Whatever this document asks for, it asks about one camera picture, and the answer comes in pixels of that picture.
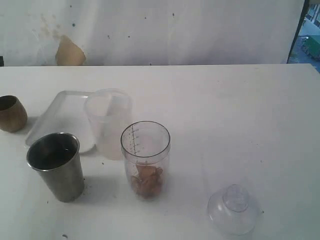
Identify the black metal frame post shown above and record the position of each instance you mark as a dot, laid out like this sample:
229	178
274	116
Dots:
304	11

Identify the clear dome lid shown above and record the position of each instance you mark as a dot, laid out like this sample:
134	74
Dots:
233	211

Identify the white rectangular tray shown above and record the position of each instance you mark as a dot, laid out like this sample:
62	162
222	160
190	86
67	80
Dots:
65	114

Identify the translucent plastic cup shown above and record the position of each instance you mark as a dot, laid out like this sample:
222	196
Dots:
109	112

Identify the clear plastic shaker body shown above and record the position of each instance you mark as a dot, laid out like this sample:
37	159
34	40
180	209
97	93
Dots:
146	142

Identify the stainless steel cup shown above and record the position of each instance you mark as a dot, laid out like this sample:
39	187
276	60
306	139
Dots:
56	158

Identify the green container outside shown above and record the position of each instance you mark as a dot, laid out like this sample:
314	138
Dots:
311	46

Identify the brown wooden bowl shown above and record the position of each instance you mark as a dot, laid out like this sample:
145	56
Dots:
13	116

